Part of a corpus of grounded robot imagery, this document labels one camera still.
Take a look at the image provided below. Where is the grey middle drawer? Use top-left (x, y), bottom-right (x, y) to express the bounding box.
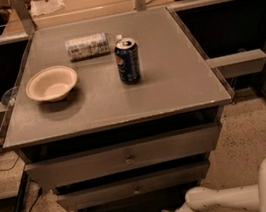
top-left (57, 161), bottom-right (209, 211)

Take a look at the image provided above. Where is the grey top drawer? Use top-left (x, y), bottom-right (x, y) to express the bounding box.
top-left (25, 123), bottom-right (221, 189)

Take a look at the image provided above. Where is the grey drawer cabinet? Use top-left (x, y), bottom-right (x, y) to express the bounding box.
top-left (0, 0), bottom-right (256, 212)

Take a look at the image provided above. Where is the blue pepsi can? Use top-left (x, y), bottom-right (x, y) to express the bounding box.
top-left (114, 37), bottom-right (141, 84)

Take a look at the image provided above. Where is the grey side shelf beam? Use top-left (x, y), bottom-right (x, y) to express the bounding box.
top-left (207, 49), bottom-right (266, 78)

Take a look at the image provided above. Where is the white paper bowl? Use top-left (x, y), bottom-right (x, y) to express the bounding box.
top-left (26, 65), bottom-right (78, 102)

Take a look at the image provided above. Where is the clear plastic water bottle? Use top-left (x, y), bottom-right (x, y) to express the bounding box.
top-left (65, 32), bottom-right (122, 61)

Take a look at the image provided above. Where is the dark round dish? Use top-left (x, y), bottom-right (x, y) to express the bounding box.
top-left (1, 87), bottom-right (19, 107)

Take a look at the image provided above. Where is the white paper sheet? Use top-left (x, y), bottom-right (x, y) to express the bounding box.
top-left (30, 0), bottom-right (65, 17)

